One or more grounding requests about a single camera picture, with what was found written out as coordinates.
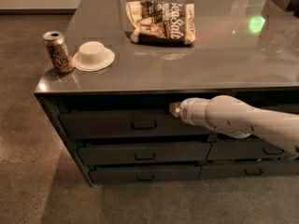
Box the white upturned plastic bowl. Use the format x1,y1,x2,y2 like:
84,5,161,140
73,41,115,72

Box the dark grey drawer cabinet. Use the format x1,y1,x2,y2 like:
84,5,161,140
36,0,299,185

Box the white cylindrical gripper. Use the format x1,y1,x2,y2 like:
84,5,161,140
169,98,209,126

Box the brown sea salt snack bag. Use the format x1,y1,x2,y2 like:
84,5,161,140
125,1,196,46

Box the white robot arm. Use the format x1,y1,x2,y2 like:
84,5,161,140
169,95,299,157

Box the gold soda can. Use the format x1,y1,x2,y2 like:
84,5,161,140
43,31,75,74

